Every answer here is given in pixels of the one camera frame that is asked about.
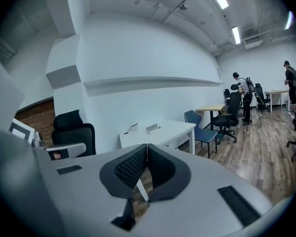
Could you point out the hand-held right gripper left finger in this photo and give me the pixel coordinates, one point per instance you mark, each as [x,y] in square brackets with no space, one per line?
[128,169]

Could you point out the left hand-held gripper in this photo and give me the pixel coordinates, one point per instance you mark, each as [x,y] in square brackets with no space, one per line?
[22,132]

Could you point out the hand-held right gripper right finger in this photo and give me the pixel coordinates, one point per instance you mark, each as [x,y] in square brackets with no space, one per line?
[167,174]

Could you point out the white rectangular table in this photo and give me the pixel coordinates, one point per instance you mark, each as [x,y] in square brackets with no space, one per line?
[167,132]

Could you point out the white desktop socket box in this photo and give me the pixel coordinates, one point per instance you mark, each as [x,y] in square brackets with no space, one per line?
[133,127]
[153,128]

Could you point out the black high-back office chair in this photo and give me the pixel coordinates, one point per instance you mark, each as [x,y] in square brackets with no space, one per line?
[71,134]

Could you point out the blue plastic chair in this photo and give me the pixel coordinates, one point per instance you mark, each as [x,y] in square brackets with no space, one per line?
[202,132]

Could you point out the light wooden top desk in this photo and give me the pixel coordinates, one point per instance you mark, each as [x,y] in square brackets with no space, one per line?
[210,107]

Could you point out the small white table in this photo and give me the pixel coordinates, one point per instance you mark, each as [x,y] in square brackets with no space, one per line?
[276,91]

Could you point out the white ceiling air conditioner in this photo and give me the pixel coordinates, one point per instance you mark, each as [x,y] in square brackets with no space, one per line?
[253,44]

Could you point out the ceiling security camera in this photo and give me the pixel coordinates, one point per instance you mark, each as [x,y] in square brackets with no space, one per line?
[183,7]

